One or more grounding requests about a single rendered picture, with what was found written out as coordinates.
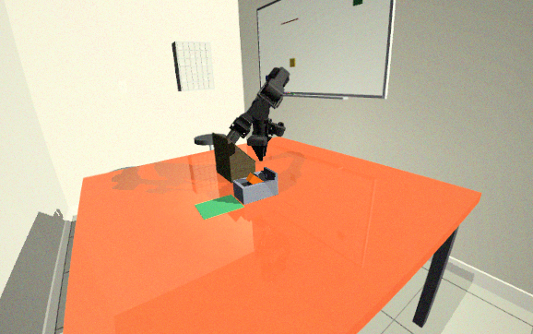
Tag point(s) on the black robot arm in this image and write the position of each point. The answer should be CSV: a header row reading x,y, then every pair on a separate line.
x,y
271,93

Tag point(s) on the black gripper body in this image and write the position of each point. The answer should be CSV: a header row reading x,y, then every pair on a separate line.
x,y
259,136

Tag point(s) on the orange l-shaped part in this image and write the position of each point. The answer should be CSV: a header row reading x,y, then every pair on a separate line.
x,y
253,179

